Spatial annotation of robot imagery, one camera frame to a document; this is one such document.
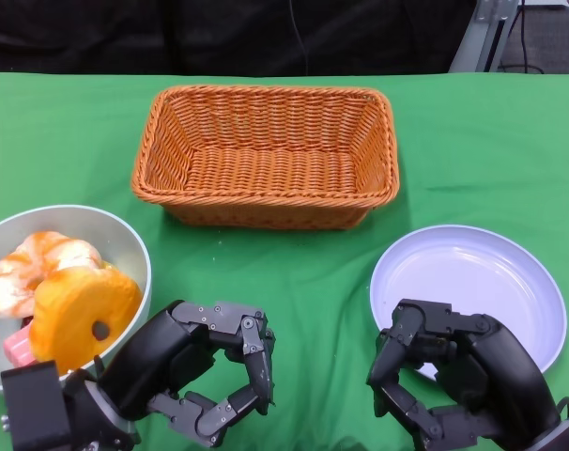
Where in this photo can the white orange striped bread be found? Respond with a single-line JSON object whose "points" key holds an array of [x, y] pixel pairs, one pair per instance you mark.
{"points": [[45, 253]]}

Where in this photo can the orange round bread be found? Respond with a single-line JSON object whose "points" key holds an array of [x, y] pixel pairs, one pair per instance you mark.
{"points": [[73, 305]]}

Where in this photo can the pale lavender plate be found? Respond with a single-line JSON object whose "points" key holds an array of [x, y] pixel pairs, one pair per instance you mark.
{"points": [[477, 282]]}

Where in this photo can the grey-green ceramic bowl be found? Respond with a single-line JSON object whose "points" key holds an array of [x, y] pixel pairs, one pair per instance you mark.
{"points": [[120, 239]]}

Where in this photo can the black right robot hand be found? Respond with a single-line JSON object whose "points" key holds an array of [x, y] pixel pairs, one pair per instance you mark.
{"points": [[500, 371]]}

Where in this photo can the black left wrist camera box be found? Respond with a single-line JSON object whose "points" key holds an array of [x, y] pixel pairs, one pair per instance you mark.
{"points": [[31, 404]]}

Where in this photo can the small dark chocolate cake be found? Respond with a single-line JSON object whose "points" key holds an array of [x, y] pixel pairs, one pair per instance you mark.
{"points": [[27, 322]]}

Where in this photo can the salmon pink cake block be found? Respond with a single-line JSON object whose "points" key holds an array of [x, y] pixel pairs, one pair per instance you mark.
{"points": [[19, 350]]}

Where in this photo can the orange wicker basket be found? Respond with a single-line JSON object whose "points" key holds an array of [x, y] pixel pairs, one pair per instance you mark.
{"points": [[266, 174]]}

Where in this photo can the grey aluminium frame post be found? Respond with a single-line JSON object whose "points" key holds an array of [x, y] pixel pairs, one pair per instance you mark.
{"points": [[481, 37]]}

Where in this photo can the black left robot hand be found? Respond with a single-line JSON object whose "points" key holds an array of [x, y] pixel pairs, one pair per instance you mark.
{"points": [[162, 347]]}

